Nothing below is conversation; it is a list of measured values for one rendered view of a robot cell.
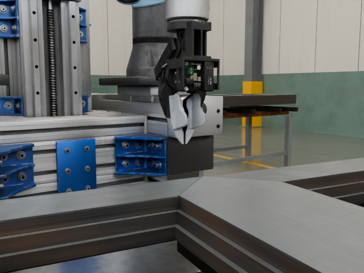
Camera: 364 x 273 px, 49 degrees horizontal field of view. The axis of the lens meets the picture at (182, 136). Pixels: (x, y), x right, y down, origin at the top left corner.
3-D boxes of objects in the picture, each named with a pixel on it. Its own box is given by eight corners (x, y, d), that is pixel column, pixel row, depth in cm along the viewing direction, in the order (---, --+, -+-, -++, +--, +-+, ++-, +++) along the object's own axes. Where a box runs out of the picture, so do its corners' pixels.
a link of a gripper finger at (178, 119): (180, 148, 68) (180, 93, 67) (165, 143, 73) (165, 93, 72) (196, 147, 69) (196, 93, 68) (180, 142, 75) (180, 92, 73)
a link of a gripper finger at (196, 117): (196, 147, 69) (196, 93, 68) (180, 142, 75) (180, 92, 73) (211, 145, 71) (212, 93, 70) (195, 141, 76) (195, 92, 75)
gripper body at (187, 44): (181, 94, 65) (180, 17, 63) (159, 93, 73) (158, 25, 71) (220, 93, 68) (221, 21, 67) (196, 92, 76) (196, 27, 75)
